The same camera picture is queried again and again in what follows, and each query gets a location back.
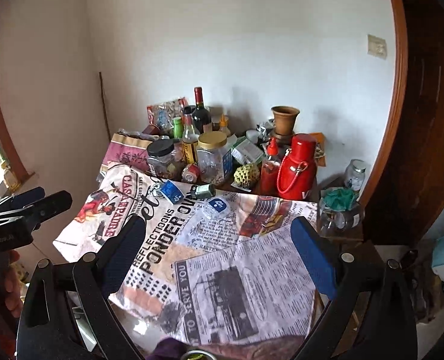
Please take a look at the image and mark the brown clay vase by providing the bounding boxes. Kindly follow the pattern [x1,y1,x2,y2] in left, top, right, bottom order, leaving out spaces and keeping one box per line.
[271,106,300,144]

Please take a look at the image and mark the red snack packet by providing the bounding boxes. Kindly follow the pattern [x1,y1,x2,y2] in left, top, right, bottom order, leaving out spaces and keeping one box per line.
[146,97,188,133]

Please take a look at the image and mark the glass jar white lid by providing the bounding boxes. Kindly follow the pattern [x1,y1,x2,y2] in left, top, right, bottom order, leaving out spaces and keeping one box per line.
[343,159,367,194]

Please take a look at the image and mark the printed newspaper tablecloth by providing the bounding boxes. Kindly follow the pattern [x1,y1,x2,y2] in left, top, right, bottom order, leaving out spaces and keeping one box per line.
[54,165,317,345]

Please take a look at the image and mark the dark wine bottle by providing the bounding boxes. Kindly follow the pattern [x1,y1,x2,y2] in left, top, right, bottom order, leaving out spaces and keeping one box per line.
[192,87,212,133]

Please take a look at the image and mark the clear glass oil bottle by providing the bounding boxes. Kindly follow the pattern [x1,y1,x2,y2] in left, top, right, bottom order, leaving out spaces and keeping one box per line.
[182,114,199,164]

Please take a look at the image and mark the wall light switch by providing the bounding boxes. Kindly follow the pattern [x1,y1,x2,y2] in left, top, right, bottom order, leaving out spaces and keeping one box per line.
[368,34,388,59]

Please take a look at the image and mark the brown wooden door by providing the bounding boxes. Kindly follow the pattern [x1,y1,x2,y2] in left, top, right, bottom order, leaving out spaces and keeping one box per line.
[361,0,444,245]

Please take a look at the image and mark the yellow textured ball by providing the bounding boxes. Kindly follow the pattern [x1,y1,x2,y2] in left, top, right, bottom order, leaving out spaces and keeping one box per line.
[233,163,260,189]

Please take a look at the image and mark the dark green small bottle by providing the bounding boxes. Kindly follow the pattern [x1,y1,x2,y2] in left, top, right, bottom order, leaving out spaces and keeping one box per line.
[190,184,216,200]

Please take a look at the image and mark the red sauce squeeze bottle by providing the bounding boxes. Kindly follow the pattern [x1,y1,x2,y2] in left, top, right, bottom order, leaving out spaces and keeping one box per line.
[260,137,281,196]

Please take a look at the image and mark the small red can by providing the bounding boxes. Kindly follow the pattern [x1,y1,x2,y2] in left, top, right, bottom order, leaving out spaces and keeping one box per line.
[181,163,200,184]

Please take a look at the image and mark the red thermos jug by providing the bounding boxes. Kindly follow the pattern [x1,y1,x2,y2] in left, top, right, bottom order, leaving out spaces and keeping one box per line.
[277,133,317,201]

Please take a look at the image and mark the blue white can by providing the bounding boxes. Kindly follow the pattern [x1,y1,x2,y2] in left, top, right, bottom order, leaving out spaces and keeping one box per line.
[159,180,184,205]

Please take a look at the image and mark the green cap bottle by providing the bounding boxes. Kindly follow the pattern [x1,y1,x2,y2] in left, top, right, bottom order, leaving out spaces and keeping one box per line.
[172,116,184,139]

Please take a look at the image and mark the gold lid plastic jar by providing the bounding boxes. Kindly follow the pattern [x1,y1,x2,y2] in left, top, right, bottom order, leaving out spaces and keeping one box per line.
[197,131,232,186]

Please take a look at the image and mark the person left hand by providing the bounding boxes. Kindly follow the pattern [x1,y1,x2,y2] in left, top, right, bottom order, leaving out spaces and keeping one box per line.
[4,250,23,319]

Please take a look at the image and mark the pink patterned bag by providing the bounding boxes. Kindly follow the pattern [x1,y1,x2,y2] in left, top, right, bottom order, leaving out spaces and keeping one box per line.
[100,133,152,173]

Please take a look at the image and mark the black lid plastic jar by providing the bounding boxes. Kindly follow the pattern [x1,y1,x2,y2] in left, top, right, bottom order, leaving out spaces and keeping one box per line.
[147,139,181,180]

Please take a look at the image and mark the green crumpled bag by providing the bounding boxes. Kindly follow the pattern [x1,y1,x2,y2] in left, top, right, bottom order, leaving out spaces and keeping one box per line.
[321,187,356,212]

